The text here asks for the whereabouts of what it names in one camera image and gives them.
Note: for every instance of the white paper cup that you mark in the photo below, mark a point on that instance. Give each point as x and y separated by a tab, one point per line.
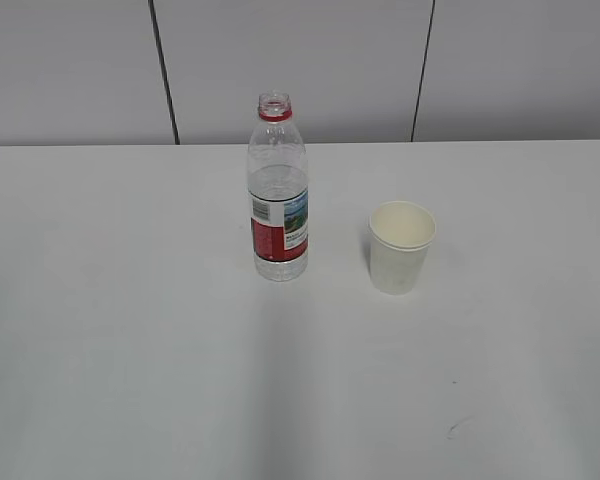
400	235

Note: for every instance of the clear plastic water bottle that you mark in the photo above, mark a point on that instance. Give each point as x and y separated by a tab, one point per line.
278	187

